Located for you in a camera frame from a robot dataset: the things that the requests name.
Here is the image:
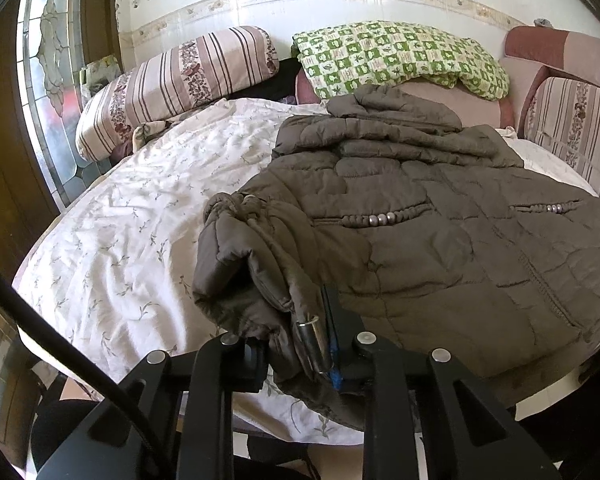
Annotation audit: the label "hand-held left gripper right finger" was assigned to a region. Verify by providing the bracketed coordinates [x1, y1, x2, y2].
[321, 285, 563, 480]

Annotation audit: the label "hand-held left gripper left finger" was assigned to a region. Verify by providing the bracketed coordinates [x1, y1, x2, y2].
[39, 332, 268, 480]

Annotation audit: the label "grey-brown quilted hooded jacket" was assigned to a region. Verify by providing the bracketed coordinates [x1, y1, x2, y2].
[192, 84, 600, 431]

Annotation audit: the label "dark clothes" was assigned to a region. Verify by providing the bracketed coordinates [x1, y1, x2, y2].
[227, 57, 303, 103]

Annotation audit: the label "striped floral cushion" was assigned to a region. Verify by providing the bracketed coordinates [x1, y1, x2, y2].
[524, 76, 600, 206]

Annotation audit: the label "white floral bed sheet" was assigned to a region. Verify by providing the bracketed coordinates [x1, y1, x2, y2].
[12, 97, 600, 446]

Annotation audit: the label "person's dark pants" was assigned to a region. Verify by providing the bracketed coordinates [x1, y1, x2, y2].
[30, 397, 111, 480]

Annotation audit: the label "red-pink sofa cushion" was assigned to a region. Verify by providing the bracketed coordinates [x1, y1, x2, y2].
[500, 25, 600, 133]

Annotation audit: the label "pink quilted cushion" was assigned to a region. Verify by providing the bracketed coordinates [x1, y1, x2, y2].
[295, 67, 516, 131]

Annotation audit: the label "cream floral cloth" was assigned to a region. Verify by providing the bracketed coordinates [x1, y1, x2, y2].
[131, 119, 181, 150]

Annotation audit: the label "grey furniture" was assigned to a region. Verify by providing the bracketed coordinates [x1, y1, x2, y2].
[0, 290, 36, 461]

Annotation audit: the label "striped floral pillow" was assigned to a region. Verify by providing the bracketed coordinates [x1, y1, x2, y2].
[75, 25, 281, 162]

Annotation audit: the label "green checkered blanket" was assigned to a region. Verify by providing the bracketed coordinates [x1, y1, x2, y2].
[291, 20, 511, 102]

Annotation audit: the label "patterned box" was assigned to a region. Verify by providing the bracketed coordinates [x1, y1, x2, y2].
[79, 55, 122, 93]

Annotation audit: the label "stained glass window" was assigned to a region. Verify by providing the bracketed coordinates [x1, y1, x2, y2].
[17, 0, 118, 211]

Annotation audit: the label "black cable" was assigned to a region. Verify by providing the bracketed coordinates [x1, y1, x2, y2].
[0, 252, 173, 480]

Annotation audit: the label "wooden door frame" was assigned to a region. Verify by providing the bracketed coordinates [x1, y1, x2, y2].
[0, 0, 123, 286]

